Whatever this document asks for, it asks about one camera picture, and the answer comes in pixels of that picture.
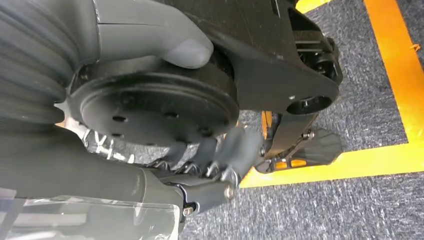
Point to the black robot leg frame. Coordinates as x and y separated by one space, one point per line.
258 39

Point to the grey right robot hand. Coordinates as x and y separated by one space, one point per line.
66 165

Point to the black pedal orange reflectors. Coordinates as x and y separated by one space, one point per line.
318 149

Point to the black round joint disc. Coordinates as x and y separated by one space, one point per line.
149 109

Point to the clear plastic film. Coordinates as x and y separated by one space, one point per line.
82 222

